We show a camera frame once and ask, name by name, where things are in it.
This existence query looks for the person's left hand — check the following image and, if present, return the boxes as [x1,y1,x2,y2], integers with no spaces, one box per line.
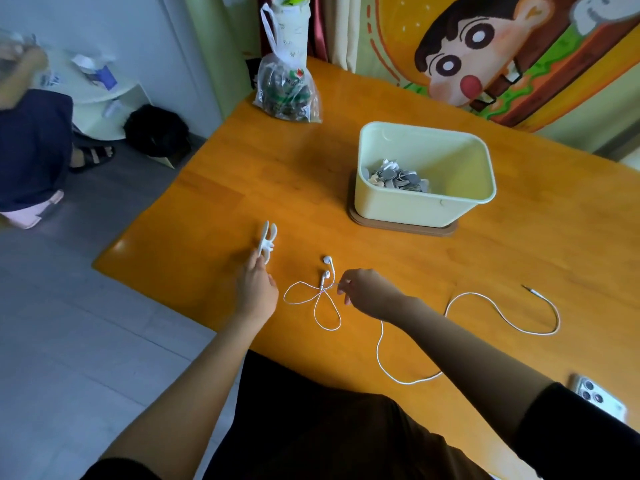
[235,248,280,325]

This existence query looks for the person's right hand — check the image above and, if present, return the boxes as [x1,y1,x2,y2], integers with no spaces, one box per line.
[337,268,412,324]

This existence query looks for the white cable winder clip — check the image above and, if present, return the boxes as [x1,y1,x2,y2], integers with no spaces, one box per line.
[256,220,279,265]

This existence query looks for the white wired earphones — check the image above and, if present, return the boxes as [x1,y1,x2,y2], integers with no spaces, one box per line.
[283,255,562,386]

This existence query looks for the person's right forearm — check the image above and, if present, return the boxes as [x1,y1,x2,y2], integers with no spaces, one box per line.
[385,296,556,445]

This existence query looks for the person's left forearm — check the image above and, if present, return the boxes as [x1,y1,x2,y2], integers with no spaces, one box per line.
[100,312,273,480]

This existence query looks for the person's black clothing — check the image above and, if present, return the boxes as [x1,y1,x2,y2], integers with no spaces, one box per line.
[80,350,640,480]

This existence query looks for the pale yellow plastic bin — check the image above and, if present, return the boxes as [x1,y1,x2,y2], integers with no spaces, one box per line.
[354,121,498,229]

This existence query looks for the black bag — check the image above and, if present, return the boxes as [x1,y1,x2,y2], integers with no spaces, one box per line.
[123,104,193,159]

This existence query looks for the clear plastic bag of items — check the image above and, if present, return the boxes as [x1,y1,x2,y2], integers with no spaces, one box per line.
[252,53,323,124]

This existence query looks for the white round side table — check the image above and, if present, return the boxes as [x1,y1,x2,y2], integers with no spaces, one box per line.
[30,47,153,141]

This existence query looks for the cartoon character curtain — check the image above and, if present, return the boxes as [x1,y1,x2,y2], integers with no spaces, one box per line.
[320,0,640,155]

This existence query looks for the white smartphone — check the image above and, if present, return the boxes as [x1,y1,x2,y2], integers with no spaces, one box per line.
[569,373,628,424]

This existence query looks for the pile of grey cable clips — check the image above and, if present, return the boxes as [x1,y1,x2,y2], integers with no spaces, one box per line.
[361,159,431,194]

